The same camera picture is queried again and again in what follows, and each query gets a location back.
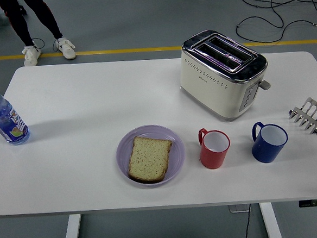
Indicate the person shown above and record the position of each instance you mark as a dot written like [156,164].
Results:
[18,22]

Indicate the red enamel cup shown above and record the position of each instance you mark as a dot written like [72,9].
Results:
[213,158]

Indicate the lilac round plate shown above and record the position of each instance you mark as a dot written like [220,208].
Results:
[177,150]

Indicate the white table leg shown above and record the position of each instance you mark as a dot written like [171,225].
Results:
[71,236]
[272,222]

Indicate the steel toast rack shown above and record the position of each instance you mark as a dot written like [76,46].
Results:
[310,113]

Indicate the cream chrome toaster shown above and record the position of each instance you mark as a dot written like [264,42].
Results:
[211,93]

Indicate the slice of toast bread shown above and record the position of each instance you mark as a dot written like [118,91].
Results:
[149,160]

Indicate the grey bracket under table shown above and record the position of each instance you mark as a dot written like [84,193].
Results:
[236,208]

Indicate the clear bottle with blue cap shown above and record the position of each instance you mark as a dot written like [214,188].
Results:
[9,124]

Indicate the blue enamel cup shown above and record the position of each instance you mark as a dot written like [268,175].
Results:
[264,151]

